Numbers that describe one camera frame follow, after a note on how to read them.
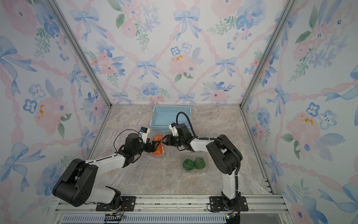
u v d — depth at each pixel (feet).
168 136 2.75
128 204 2.44
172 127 2.88
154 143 2.68
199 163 2.75
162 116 3.69
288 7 2.26
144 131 2.60
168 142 2.73
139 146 2.49
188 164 2.68
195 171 2.65
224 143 1.82
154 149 2.69
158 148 2.88
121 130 3.41
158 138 3.02
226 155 1.67
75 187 1.41
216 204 2.41
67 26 2.50
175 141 2.73
